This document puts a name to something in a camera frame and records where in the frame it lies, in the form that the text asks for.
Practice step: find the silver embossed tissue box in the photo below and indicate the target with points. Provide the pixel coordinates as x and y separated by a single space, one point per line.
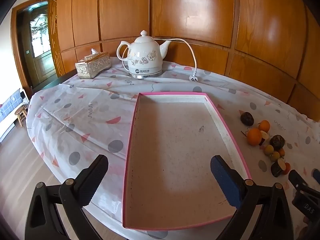
93 65

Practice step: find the silver kettle base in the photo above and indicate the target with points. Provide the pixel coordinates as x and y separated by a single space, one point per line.
145 74

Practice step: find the red tomato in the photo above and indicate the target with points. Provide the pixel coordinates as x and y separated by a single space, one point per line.
287 168

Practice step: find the orange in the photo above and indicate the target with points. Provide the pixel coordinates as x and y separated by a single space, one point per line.
264 126
253 137

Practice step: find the blue plaid cloth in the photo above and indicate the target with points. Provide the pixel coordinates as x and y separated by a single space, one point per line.
10 105

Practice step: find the dark round fruit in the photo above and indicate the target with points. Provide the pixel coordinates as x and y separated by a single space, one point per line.
247 118
277 142

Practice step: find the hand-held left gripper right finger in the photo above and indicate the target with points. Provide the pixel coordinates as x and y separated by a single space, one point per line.
226 180

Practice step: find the cut dark-skinned pale piece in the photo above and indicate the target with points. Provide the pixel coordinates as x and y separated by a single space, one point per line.
265 136
277 168

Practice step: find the wooden door with glass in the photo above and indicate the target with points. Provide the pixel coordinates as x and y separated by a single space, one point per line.
41 42

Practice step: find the carrot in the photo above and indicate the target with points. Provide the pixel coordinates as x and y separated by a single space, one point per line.
282 152

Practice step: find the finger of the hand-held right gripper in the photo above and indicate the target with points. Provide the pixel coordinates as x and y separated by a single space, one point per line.
297 178
316 174

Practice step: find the small yellow fruit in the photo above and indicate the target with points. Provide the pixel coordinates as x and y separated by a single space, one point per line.
275 156
269 149

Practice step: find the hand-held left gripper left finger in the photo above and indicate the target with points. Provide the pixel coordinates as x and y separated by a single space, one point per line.
93 180

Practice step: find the white floral ceramic kettle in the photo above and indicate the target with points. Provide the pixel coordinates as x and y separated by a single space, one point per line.
143 52

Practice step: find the white patterned tablecloth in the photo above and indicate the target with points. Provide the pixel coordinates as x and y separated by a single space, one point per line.
75 120

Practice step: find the pink-edged shallow cardboard box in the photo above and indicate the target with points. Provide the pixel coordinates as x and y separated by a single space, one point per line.
175 155

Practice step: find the small wooden stool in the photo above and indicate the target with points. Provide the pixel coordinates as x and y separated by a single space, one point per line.
21 113

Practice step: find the dark round table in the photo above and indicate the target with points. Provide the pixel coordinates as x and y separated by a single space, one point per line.
50 83

